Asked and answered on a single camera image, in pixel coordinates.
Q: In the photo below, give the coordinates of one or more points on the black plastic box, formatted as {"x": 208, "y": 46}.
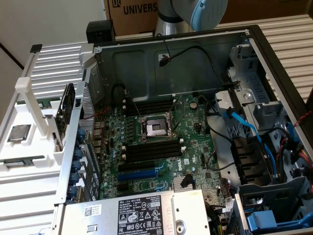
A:
{"x": 100, "y": 30}

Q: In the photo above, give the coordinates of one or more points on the blue disk bay latch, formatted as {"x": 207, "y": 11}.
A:
{"x": 261, "y": 220}

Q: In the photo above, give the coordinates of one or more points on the silver rear port stack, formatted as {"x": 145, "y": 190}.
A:
{"x": 99, "y": 128}

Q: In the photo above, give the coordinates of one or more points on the silver coin battery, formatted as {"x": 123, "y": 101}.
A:
{"x": 193, "y": 105}

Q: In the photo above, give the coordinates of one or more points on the open Dell PC case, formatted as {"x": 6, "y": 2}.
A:
{"x": 195, "y": 73}

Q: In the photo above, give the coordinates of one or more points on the blue card retention clip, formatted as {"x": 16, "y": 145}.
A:
{"x": 78, "y": 153}
{"x": 76, "y": 166}
{"x": 72, "y": 192}
{"x": 74, "y": 178}
{"x": 81, "y": 135}

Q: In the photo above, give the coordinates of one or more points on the grey power supply unit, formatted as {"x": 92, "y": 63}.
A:
{"x": 107, "y": 203}

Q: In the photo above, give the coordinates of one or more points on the printed Universal Robots cardboard box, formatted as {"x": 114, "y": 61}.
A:
{"x": 132, "y": 22}

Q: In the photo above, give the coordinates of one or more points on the silver CPU socket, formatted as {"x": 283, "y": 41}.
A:
{"x": 156, "y": 127}

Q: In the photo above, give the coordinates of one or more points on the green RAM stick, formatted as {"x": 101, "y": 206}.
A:
{"x": 19, "y": 163}
{"x": 49, "y": 103}

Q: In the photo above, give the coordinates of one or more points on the black graphics card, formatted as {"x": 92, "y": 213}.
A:
{"x": 65, "y": 105}

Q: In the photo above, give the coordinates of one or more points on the blue expansion slot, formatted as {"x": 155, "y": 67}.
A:
{"x": 137, "y": 175}

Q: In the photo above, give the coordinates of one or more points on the white corner bracket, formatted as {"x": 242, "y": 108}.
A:
{"x": 85, "y": 60}

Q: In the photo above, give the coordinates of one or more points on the green Dell motherboard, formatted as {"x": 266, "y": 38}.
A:
{"x": 195, "y": 151}

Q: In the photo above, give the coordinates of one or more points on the white plastic parts rack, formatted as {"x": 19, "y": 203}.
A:
{"x": 19, "y": 116}

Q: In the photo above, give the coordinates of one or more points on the thin metal locking lever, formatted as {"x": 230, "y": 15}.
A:
{"x": 180, "y": 99}
{"x": 133, "y": 105}

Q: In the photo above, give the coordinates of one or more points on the grey metal drive cage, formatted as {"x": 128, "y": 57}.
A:
{"x": 249, "y": 80}

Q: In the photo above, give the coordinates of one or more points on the long black expansion slot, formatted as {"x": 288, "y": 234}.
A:
{"x": 137, "y": 166}

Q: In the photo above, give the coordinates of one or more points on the black rail end cap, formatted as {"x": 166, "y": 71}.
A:
{"x": 36, "y": 48}

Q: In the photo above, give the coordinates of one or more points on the silver finned heat sink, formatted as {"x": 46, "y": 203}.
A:
{"x": 177, "y": 182}

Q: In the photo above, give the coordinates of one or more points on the grey disk bay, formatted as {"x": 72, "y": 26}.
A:
{"x": 281, "y": 186}

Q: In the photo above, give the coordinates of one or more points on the short black expansion slot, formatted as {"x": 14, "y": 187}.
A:
{"x": 122, "y": 187}

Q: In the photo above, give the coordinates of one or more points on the grey plastic bracket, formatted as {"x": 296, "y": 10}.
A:
{"x": 266, "y": 110}

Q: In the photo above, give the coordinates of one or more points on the plain brown cardboard box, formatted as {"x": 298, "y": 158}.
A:
{"x": 269, "y": 9}

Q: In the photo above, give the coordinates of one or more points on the silver CPU chip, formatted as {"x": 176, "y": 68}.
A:
{"x": 19, "y": 133}

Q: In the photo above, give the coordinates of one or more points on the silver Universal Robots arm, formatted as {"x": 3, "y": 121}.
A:
{"x": 166, "y": 24}

